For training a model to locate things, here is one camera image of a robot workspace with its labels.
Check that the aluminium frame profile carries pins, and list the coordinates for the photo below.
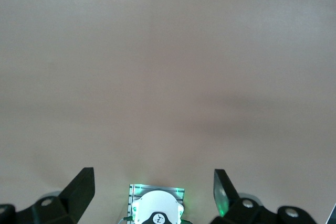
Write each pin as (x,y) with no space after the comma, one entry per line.
(333,218)

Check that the brown table cover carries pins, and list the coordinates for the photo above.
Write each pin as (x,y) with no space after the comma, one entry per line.
(168,77)

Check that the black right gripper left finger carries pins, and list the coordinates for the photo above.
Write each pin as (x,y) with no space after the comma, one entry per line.
(77,195)

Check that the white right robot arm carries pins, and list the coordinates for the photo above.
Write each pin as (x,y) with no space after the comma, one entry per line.
(157,205)

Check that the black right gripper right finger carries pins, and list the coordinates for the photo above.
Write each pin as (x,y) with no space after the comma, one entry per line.
(225,197)

